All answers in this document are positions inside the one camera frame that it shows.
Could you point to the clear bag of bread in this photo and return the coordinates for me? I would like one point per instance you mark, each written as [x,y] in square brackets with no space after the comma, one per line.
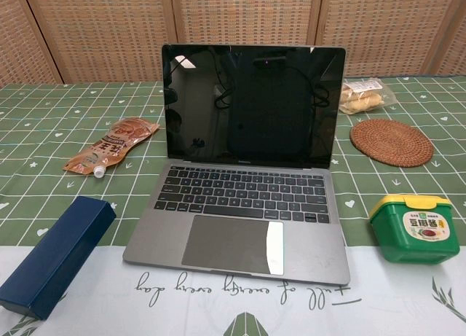
[362,95]

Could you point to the silver laptop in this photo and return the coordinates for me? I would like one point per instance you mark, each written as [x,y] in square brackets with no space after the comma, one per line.
[236,205]

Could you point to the green checked tablecloth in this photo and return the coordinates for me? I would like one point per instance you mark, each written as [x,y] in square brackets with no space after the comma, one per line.
[73,106]

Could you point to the green tub with yellow lid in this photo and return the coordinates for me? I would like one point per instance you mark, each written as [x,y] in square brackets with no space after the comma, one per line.
[415,230]

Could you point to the round woven rattan coaster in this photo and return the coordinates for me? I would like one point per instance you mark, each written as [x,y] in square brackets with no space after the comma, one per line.
[391,142]

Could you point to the dark blue rectangular box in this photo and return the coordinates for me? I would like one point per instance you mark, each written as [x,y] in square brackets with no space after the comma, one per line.
[54,256]

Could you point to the woven bamboo folding screen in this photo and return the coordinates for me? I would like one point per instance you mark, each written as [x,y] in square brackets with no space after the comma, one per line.
[109,30]

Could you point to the orange sauce pouch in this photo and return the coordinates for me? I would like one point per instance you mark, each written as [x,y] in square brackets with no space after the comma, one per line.
[109,146]

